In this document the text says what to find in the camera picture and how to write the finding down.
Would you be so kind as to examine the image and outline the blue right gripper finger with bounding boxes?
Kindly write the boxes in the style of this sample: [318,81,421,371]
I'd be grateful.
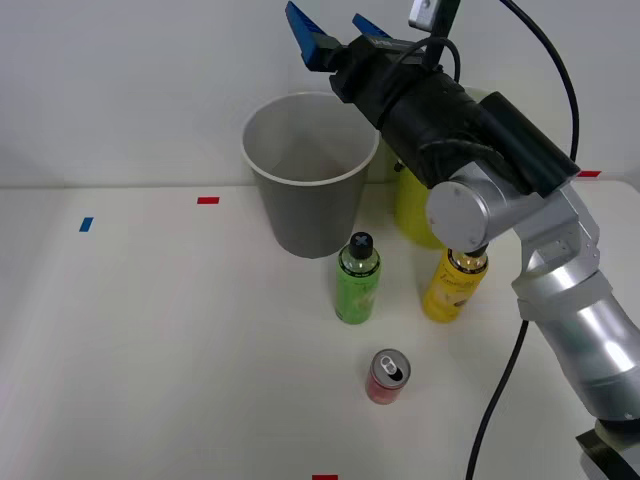
[285,0,350,72]
[351,13,396,43]

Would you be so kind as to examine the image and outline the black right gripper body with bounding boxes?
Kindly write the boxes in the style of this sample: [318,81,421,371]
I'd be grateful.
[327,34,445,127]

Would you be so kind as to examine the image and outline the grey plastic waste bin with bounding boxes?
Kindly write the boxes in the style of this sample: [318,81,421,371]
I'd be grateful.
[240,90,381,260]

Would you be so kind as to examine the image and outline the green plastic bottle black cap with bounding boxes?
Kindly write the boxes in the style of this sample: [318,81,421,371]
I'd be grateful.
[334,231,382,325]

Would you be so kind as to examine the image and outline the yellow plastic bottle black cap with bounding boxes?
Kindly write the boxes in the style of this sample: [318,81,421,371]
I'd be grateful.
[422,248,490,323]

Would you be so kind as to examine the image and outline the red drink can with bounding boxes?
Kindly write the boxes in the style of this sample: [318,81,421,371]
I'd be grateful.
[365,348,412,405]

